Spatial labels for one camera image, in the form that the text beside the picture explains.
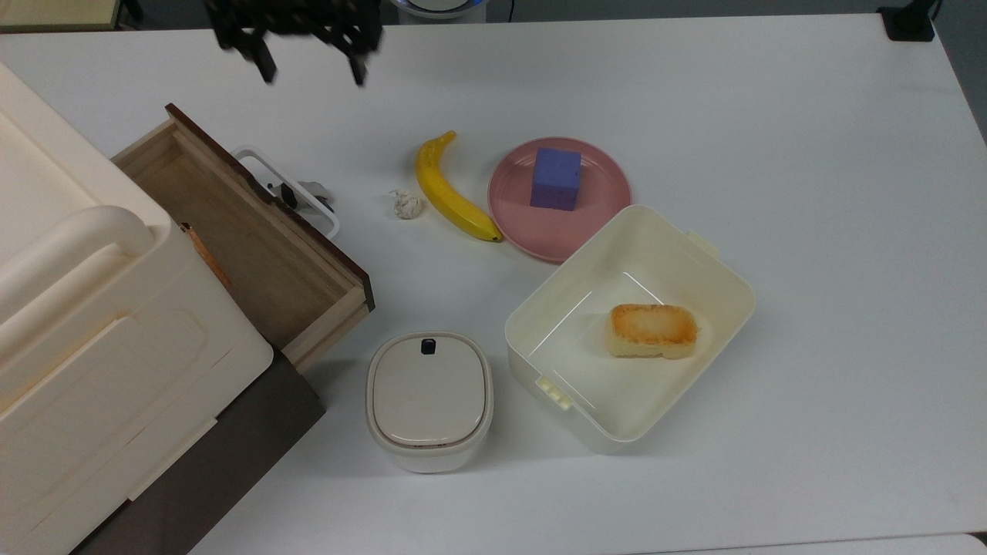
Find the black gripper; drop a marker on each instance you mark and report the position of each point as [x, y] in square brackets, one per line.
[301, 15]

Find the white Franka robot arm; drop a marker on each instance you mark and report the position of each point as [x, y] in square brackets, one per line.
[439, 8]

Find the dark wood drawer cabinet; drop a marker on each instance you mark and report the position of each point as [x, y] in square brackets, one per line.
[254, 439]

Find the panda toy figure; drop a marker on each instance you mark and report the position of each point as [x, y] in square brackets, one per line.
[290, 196]

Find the crumpled white paper ball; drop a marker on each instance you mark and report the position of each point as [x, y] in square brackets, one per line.
[407, 205]

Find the yellow banana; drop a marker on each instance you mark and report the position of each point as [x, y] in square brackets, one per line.
[447, 196]

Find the orange tape strip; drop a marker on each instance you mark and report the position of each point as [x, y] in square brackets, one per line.
[207, 258]

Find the wooden board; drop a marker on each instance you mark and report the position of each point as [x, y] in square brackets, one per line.
[54, 11]

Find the purple cube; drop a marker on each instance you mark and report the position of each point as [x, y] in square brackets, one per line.
[555, 179]

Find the pink plate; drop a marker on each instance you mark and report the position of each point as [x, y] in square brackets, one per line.
[601, 185]

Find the cream plastic storage box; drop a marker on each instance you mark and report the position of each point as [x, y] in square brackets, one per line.
[92, 347]

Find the small beige lidded bin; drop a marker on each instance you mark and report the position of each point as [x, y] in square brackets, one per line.
[428, 401]

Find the cream rectangular plastic container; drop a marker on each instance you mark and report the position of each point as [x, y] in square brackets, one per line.
[578, 347]

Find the toasted bread slice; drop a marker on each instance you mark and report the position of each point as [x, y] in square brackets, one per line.
[651, 331]

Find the black stand base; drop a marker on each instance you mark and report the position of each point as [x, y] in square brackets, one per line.
[910, 23]

